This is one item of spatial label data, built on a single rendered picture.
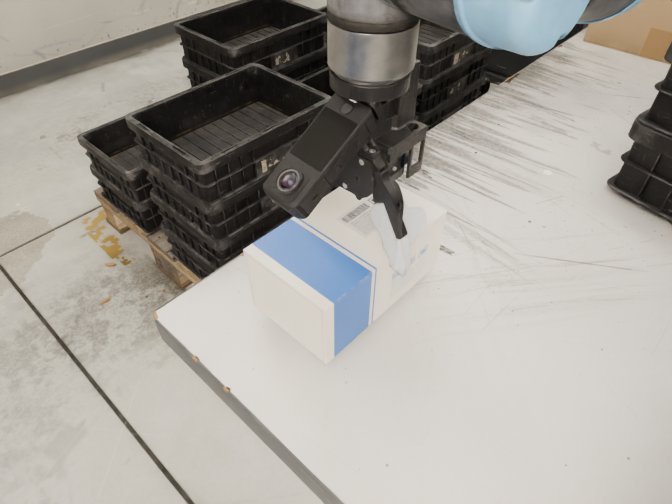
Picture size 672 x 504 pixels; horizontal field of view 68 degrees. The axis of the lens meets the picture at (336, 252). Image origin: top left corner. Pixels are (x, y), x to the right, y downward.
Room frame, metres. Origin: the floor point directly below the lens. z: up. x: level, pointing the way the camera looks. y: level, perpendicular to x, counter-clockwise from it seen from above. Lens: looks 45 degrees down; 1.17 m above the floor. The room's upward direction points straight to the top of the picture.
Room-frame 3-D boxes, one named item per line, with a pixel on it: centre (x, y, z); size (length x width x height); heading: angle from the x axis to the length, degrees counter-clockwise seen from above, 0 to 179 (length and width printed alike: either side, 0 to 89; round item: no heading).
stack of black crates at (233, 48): (1.64, 0.27, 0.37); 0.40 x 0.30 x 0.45; 137
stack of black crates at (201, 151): (1.07, 0.25, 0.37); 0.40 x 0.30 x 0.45; 137
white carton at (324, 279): (0.40, -0.01, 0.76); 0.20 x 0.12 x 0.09; 137
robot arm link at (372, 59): (0.42, -0.03, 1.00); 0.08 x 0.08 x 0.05
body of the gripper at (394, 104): (0.42, -0.03, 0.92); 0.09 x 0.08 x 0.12; 137
